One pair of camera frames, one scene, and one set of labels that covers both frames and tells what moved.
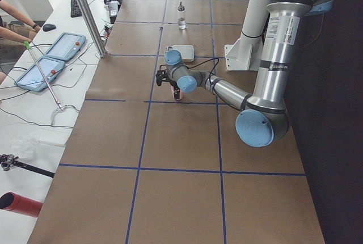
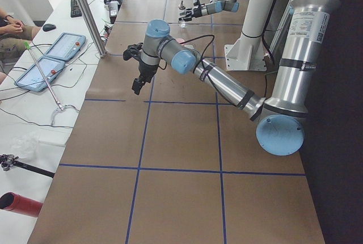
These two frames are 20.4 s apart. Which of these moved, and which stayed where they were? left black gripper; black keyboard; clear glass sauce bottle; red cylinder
Moved: left black gripper
Stayed: red cylinder; clear glass sauce bottle; black keyboard
